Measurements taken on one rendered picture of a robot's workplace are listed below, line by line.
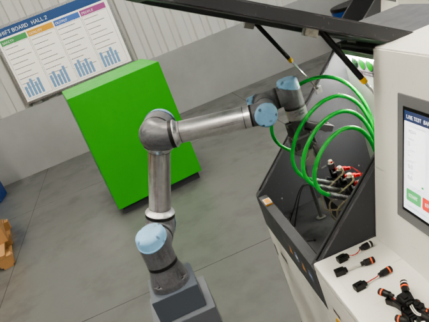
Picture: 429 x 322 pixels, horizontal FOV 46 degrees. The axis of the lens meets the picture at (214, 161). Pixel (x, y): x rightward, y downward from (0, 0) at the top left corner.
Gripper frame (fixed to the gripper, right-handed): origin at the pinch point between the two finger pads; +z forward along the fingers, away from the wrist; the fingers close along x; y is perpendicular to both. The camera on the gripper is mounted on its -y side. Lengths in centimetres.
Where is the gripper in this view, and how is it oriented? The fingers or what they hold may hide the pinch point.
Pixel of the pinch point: (318, 165)
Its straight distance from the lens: 191.2
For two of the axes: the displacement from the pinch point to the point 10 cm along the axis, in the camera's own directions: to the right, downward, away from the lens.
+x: 1.9, 2.8, -9.4
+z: 3.4, 8.8, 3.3
